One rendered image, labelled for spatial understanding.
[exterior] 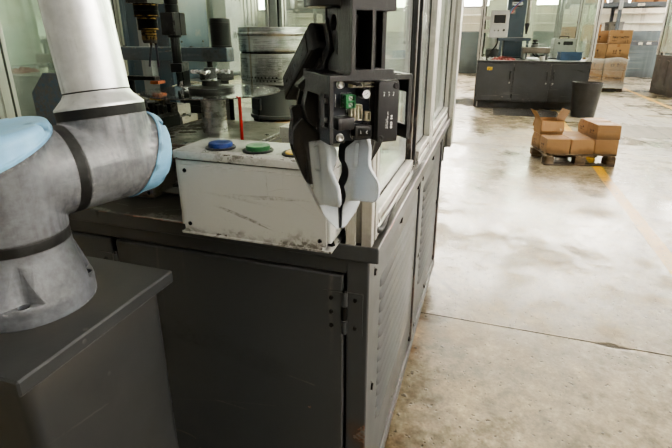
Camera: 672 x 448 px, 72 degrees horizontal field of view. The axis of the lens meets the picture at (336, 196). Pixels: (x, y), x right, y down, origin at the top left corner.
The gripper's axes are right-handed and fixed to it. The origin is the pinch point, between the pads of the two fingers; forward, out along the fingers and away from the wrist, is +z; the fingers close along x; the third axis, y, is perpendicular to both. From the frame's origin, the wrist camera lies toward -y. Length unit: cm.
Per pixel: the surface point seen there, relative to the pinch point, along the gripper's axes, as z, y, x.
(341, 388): 48, -27, 12
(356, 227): 13.6, -24.6, 13.7
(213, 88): -4, -74, -1
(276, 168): 3.2, -28.4, 1.5
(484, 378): 91, -58, 77
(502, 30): -23, -542, 485
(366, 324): 32.7, -24.1, 15.8
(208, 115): 2, -76, -3
